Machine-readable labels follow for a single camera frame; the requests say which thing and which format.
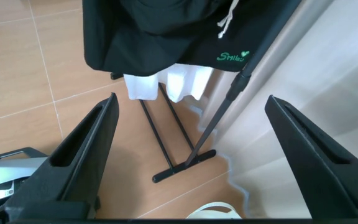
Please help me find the black clothes rack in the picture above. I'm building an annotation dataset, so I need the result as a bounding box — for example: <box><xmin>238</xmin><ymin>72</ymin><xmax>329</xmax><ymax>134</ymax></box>
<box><xmin>110</xmin><ymin>0</ymin><xmax>303</xmax><ymax>184</ymax></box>

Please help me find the white printed t-shirt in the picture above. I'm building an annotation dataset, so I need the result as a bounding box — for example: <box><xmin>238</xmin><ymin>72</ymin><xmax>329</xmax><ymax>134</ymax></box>
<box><xmin>122</xmin><ymin>63</ymin><xmax>214</xmax><ymax>103</ymax></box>

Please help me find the beige curtain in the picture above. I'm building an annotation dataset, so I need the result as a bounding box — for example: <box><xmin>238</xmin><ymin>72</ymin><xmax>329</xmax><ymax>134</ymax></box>
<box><xmin>197</xmin><ymin>0</ymin><xmax>358</xmax><ymax>220</ymax></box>

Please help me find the white laundry basket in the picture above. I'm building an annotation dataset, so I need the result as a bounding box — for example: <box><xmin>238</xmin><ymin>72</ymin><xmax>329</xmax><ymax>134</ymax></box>
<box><xmin>185</xmin><ymin>201</ymin><xmax>244</xmax><ymax>220</ymax></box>

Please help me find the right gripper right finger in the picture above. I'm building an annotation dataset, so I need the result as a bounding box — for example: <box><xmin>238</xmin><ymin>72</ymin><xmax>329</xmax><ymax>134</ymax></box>
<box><xmin>264</xmin><ymin>95</ymin><xmax>358</xmax><ymax>220</ymax></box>

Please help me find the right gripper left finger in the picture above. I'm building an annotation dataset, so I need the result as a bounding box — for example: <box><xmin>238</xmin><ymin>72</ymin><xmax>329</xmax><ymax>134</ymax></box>
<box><xmin>4</xmin><ymin>92</ymin><xmax>121</xmax><ymax>220</ymax></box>

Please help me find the black garment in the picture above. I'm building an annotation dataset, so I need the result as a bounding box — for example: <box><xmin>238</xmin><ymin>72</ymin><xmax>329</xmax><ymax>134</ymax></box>
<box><xmin>81</xmin><ymin>0</ymin><xmax>303</xmax><ymax>77</ymax></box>

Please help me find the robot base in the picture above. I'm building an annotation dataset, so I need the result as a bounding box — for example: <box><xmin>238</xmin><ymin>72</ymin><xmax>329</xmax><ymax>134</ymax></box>
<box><xmin>0</xmin><ymin>146</ymin><xmax>101</xmax><ymax>224</ymax></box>

